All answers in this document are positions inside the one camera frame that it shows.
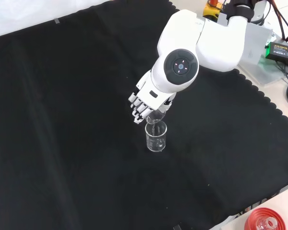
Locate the black power adapter green label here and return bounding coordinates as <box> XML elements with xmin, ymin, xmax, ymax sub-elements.
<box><xmin>264</xmin><ymin>42</ymin><xmax>288</xmax><ymax>68</ymax></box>

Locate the black cable bundle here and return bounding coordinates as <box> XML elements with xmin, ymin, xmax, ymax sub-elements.
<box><xmin>266</xmin><ymin>0</ymin><xmax>288</xmax><ymax>46</ymax></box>

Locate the grey metal base plate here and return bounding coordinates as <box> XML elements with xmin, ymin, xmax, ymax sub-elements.
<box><xmin>236</xmin><ymin>14</ymin><xmax>288</xmax><ymax>87</ymax></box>

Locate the clear glass beaker with spout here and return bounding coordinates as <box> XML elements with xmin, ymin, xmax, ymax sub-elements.
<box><xmin>146</xmin><ymin>107</ymin><xmax>168</xmax><ymax>126</ymax></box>

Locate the pale board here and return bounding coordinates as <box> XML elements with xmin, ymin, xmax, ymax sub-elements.
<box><xmin>217</xmin><ymin>11</ymin><xmax>274</xmax><ymax>66</ymax></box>

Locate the clear glass flask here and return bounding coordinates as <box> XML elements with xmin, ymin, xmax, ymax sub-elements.
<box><xmin>255</xmin><ymin>217</ymin><xmax>278</xmax><ymax>230</ymax></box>

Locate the red ribbed round lid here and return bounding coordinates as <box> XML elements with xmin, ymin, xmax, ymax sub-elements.
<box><xmin>244</xmin><ymin>207</ymin><xmax>287</xmax><ymax>230</ymax></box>

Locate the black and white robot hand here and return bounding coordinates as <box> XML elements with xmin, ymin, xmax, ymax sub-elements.
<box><xmin>128</xmin><ymin>70</ymin><xmax>176</xmax><ymax>125</ymax></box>

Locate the yellow stop button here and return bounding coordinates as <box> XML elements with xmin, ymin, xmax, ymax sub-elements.
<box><xmin>203</xmin><ymin>0</ymin><xmax>226</xmax><ymax>20</ymax></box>

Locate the black bench cloth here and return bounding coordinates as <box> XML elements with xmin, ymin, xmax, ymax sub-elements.
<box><xmin>0</xmin><ymin>0</ymin><xmax>288</xmax><ymax>230</ymax></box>

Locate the clear graduated glass beaker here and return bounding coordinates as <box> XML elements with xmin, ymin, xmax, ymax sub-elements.
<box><xmin>144</xmin><ymin>119</ymin><xmax>168</xmax><ymax>153</ymax></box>

